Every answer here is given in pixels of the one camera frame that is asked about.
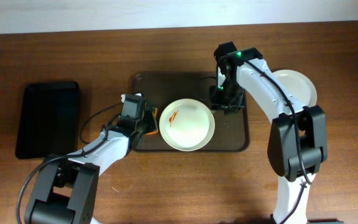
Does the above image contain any orange green sponge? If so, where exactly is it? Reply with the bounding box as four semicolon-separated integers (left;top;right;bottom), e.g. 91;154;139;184
146;107;158;135

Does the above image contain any pale green plate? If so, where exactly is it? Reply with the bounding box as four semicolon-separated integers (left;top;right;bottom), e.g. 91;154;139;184
273;70;317;107

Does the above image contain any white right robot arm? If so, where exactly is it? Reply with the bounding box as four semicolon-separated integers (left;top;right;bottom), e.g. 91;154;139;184
209;42;328;223

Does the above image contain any cream plate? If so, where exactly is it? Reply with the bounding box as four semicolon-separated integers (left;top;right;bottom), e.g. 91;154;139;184
159;98;215;152

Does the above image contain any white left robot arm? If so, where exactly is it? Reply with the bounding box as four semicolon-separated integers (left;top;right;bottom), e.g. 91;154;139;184
16;100;158;223

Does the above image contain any black rectangular tray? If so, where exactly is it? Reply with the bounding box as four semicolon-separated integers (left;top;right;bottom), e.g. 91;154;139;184
15;81;80;159

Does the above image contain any dark brown serving tray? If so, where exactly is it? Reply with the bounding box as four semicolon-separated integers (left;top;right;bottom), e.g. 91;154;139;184
131;72;250;152

